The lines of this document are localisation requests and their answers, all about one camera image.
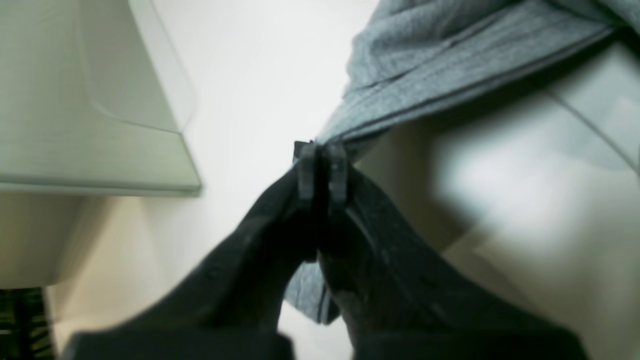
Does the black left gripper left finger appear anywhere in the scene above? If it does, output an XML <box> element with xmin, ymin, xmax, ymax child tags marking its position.
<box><xmin>62</xmin><ymin>142</ymin><xmax>320</xmax><ymax>360</ymax></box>

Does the left white bin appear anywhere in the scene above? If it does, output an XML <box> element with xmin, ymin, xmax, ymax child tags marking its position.
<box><xmin>0</xmin><ymin>0</ymin><xmax>202</xmax><ymax>198</ymax></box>

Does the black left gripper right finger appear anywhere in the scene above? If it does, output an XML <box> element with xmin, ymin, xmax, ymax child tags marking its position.
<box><xmin>318</xmin><ymin>145</ymin><xmax>587</xmax><ymax>360</ymax></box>

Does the dark grey t-shirt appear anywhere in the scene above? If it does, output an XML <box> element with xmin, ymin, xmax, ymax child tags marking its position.
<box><xmin>317</xmin><ymin>0</ymin><xmax>639</xmax><ymax>333</ymax></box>

